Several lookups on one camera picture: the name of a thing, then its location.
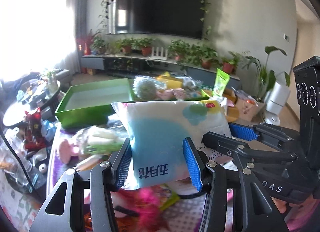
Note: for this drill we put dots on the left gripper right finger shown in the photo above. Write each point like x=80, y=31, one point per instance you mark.
x=195, y=164

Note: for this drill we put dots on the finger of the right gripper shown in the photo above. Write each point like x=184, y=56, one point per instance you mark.
x=242, y=132

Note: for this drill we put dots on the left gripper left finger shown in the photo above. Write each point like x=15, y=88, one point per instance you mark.
x=120, y=161

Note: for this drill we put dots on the blue white tissue pack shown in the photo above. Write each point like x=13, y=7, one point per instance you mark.
x=156, y=131

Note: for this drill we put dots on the pink feather toy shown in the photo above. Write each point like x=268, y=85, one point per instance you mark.
x=143, y=212

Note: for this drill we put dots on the green snack bag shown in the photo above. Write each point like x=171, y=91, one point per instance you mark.
x=167, y=197

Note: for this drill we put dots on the person's right hand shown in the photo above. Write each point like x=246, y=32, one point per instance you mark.
x=282, y=206

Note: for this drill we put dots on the bagged sponges pack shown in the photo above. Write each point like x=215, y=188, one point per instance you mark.
x=96, y=140

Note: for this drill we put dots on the white air purifier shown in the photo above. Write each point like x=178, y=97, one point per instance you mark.
x=274, y=101

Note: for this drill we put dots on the pink plush toy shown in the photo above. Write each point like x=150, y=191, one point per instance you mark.
x=67, y=150

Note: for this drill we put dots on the green standing pouch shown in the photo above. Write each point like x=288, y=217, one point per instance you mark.
x=221, y=82

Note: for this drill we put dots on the empty green tray box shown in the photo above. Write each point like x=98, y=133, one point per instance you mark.
x=91, y=103

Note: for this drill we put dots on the silver scrub ball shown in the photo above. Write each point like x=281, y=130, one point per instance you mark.
x=144, y=87

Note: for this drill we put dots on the filled green tray box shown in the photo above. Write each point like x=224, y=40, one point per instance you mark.
x=171, y=87

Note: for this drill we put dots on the red gift bag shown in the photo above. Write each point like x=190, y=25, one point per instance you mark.
x=33, y=139

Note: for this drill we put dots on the dark oval coffee table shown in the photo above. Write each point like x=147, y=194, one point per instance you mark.
x=15, y=113

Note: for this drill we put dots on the large wall television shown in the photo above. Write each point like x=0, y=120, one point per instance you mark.
x=171, y=17

